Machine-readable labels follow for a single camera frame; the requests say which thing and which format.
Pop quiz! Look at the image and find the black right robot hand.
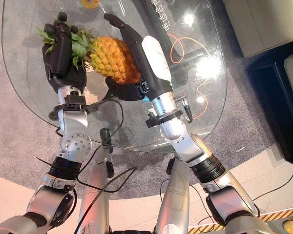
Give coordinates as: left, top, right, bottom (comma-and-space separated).
104, 13, 174, 101

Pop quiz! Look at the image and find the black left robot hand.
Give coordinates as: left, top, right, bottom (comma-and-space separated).
42, 11, 87, 94

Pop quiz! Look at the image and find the yellow pineapple with green crown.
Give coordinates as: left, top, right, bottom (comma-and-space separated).
36, 27, 143, 84

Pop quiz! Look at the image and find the yellow plate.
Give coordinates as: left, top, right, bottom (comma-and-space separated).
81, 0, 100, 9

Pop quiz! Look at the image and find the black table base with print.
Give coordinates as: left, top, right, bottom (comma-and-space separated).
139, 0, 218, 86

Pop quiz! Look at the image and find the round glass table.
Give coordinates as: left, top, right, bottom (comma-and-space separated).
1, 0, 229, 154

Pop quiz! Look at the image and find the grey round carpet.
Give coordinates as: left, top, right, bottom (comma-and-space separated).
0, 0, 284, 201

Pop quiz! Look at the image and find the beige sofa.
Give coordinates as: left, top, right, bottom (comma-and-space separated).
221, 0, 293, 59

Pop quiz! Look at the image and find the black side table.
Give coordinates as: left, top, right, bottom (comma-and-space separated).
244, 47, 293, 169

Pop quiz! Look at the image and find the silver right robot leg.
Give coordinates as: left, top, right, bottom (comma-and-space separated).
154, 157, 190, 234

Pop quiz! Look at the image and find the silver robot leg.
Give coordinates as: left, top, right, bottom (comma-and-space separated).
154, 157, 190, 234
77, 128, 115, 234

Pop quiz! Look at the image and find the silver left robot leg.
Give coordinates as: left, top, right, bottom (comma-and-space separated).
77, 128, 115, 234

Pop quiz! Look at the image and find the yellow black hazard tape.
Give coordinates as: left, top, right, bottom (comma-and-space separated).
187, 206, 293, 234

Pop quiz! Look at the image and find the orange cable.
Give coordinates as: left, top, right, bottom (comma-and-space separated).
167, 33, 209, 119

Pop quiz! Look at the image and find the black floor cable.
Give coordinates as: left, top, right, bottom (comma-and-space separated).
252, 166, 293, 202

